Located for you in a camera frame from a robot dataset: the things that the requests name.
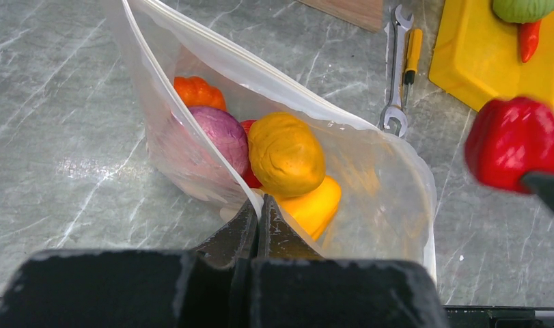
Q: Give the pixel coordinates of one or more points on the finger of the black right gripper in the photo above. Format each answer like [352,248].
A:
[541,184]

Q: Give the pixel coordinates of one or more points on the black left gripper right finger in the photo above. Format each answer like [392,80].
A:
[301,292]

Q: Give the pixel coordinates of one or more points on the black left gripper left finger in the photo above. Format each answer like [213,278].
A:
[199,287]

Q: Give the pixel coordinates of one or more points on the yellow bell pepper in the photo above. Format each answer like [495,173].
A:
[310,204]

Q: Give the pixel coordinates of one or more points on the red apple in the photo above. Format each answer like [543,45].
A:
[249,177]

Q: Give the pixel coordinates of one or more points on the yellow potato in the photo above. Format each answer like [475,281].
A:
[285,155]

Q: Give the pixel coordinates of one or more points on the clear spotted zip top bag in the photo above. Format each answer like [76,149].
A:
[388,191]

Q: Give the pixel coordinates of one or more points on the purple onion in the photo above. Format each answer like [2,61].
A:
[226,134]

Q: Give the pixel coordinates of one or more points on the orange pumpkin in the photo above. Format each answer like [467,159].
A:
[195,91]

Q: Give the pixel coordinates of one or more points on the yellow plastic tray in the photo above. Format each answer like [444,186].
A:
[476,57]

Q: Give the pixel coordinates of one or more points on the orange carrot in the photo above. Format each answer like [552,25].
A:
[528,39]

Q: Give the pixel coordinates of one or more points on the silver wrench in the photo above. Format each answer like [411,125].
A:
[394,113]

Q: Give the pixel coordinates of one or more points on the green cabbage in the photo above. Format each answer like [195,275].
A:
[522,11]

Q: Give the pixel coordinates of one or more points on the wooden board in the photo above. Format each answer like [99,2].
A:
[366,14]

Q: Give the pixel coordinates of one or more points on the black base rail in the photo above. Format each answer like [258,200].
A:
[499,316]

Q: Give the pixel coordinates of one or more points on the yellow handled screwdriver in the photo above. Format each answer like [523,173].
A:
[415,40]

